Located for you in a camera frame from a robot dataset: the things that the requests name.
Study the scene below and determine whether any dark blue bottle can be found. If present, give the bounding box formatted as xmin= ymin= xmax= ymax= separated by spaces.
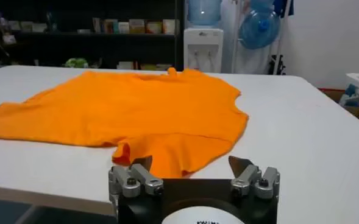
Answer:
xmin=46 ymin=11 xmax=58 ymax=33

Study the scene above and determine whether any bowl with green packets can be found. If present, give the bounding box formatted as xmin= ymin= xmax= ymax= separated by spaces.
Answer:
xmin=63 ymin=57 xmax=90 ymax=69

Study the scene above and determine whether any dark blue hanging cloth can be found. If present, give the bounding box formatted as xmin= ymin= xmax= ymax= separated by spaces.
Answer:
xmin=273 ymin=0 xmax=294 ymax=18

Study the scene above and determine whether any blue white plastic bag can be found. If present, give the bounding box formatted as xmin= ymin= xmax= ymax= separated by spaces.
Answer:
xmin=339 ymin=83 xmax=359 ymax=122

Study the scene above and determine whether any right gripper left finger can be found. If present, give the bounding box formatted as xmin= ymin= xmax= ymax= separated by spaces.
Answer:
xmin=108 ymin=155 xmax=165 ymax=201

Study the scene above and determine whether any orange t-shirt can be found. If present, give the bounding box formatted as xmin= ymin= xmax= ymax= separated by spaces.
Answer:
xmin=0 ymin=67 xmax=249 ymax=179

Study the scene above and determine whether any upright blue water bottle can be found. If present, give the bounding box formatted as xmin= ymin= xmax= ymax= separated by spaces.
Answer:
xmin=187 ymin=0 xmax=222 ymax=27

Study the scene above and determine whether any white orange medicine box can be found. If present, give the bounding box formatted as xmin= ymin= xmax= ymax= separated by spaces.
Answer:
xmin=145 ymin=20 xmax=163 ymax=35

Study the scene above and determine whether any blue water jug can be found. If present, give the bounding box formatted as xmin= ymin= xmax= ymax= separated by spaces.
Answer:
xmin=251 ymin=0 xmax=275 ymax=10
xmin=238 ymin=7 xmax=281 ymax=51

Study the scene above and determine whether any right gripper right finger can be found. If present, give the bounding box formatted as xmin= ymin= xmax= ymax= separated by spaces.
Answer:
xmin=227 ymin=155 xmax=280 ymax=200

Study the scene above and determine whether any white red medicine box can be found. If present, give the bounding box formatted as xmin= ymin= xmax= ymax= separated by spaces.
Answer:
xmin=102 ymin=19 xmax=115 ymax=34

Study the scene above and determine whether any white red-print medicine box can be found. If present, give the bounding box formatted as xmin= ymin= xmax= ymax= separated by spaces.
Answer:
xmin=116 ymin=61 xmax=135 ymax=71

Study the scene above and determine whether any white metal bottle rack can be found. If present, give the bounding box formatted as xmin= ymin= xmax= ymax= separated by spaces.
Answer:
xmin=230 ymin=0 xmax=287 ymax=75

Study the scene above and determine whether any black shelving unit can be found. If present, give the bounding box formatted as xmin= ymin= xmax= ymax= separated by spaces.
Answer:
xmin=0 ymin=0 xmax=185 ymax=72

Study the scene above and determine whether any open cardboard box red rim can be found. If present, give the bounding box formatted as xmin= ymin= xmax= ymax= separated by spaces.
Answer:
xmin=318 ymin=87 xmax=359 ymax=128

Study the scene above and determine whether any white water dispenser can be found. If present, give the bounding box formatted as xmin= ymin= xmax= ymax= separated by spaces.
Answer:
xmin=183 ymin=27 xmax=224 ymax=74

